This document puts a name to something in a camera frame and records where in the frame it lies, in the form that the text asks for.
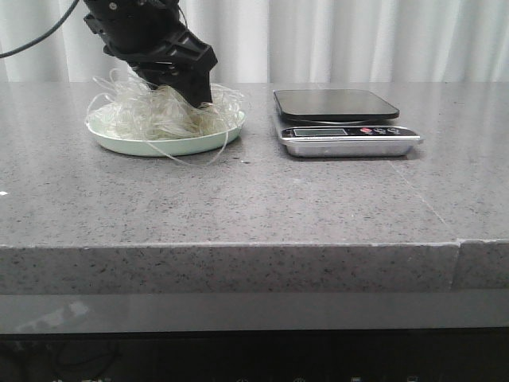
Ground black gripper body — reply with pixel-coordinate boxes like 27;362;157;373
84;1;217;86

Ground digital kitchen scale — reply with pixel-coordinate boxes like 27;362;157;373
274;89;423;158

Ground white vermicelli noodle bundle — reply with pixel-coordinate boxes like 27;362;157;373
85;69;245;166

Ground white pleated curtain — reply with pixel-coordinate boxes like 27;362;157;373
1;1;508;83

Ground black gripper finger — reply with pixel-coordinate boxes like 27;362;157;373
159;66;212;107

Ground mint green round plate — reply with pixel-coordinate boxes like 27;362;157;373
85;111;246;157

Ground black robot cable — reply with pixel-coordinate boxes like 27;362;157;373
0;0;80;60

